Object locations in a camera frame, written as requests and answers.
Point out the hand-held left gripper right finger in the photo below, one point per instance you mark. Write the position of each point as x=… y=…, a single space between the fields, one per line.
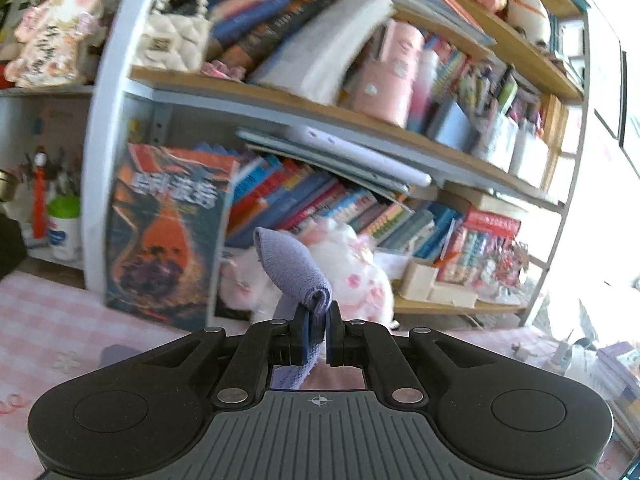
x=331 y=336

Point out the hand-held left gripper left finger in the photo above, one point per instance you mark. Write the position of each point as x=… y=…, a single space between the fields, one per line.
x=303 y=336

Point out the purple knit cloth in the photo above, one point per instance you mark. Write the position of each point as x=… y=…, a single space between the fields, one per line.
x=290 y=265

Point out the white and pink plush toy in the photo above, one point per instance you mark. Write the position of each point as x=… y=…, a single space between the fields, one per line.
x=340 y=265

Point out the small cardboard box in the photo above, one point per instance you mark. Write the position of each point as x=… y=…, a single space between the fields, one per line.
x=417 y=280

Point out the row of colourful leaning books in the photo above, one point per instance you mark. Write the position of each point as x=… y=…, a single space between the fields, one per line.
x=300 y=200

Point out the large orange and blue book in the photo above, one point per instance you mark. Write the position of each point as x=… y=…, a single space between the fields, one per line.
x=165 y=240

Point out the red boxed book set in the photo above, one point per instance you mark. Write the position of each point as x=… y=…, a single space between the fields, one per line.
x=480 y=245

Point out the flat stack of white folders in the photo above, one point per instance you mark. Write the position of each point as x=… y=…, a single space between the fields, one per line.
x=350 y=155

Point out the pink cylindrical box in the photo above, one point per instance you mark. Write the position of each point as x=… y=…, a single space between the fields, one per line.
x=385 y=85

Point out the white cup with green lid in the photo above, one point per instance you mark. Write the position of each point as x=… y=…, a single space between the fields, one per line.
x=65 y=235

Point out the pink checkered tablecloth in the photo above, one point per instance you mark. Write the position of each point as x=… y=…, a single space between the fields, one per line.
x=40 y=330

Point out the large white leaning book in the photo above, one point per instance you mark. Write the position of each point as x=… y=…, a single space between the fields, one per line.
x=330 y=45

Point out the row of upright thin books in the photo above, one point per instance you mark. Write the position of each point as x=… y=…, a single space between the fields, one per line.
x=450 y=70

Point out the red stick ornament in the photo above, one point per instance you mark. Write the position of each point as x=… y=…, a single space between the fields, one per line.
x=39 y=200

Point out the white bookshelf with wooden shelves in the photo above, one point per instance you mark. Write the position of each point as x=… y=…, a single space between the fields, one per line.
x=107 y=110

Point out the row of dark leaning books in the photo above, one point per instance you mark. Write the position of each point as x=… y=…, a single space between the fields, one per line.
x=260 y=25

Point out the white quilted handbag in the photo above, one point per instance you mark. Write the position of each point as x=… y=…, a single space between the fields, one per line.
x=170 y=42

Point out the flat stack of thin books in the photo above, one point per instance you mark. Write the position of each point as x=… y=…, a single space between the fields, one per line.
x=430 y=0

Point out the white plush toy with bow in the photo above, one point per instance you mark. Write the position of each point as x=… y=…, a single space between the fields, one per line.
x=525 y=12

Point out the floral pink doll figure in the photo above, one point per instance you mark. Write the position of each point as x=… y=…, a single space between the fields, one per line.
x=50 y=40

